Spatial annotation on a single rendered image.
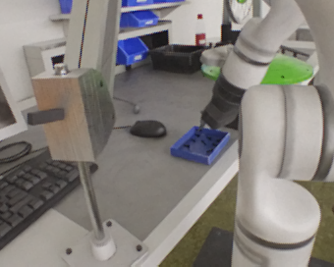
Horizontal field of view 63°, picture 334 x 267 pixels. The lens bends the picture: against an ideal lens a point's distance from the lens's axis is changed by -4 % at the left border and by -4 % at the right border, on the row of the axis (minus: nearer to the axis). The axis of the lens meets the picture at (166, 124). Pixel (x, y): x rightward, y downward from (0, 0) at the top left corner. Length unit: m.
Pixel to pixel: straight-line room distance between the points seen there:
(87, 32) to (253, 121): 0.23
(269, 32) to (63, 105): 0.31
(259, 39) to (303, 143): 0.25
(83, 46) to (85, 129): 0.11
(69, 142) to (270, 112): 0.21
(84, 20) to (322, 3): 0.27
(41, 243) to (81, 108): 0.28
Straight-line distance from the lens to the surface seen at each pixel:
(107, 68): 0.40
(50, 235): 0.53
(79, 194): 0.59
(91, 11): 0.39
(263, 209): 0.29
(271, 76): 0.72
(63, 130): 0.33
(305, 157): 0.26
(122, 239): 0.47
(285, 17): 0.45
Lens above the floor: 1.26
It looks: 25 degrees down
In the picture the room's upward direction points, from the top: 4 degrees counter-clockwise
